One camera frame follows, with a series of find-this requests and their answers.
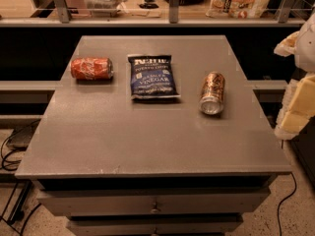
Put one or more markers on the blue vinegar chips bag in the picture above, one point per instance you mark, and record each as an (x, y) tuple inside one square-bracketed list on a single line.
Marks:
[(151, 77)]

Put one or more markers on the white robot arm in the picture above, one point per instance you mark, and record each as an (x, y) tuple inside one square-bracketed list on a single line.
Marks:
[(300, 44)]

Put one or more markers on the grey cabinet with drawers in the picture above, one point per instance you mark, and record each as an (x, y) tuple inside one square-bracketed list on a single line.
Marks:
[(102, 159)]

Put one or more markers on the colourful snack bag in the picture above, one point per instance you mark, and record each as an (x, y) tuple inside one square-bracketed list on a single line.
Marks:
[(238, 9)]

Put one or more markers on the grey metal shelf rail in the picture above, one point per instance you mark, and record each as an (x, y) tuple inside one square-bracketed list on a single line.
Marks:
[(138, 13)]

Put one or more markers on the gold brown soda can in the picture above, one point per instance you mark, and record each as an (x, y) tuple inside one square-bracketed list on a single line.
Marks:
[(212, 94)]

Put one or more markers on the upper drawer knob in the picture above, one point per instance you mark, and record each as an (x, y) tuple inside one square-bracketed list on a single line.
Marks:
[(155, 209)]

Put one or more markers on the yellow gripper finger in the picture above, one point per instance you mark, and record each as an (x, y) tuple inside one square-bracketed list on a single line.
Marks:
[(298, 107)]

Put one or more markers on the clear plastic container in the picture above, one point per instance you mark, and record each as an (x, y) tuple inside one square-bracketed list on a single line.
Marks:
[(103, 8)]

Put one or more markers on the red coke can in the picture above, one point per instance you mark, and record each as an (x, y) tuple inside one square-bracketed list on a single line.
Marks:
[(91, 68)]

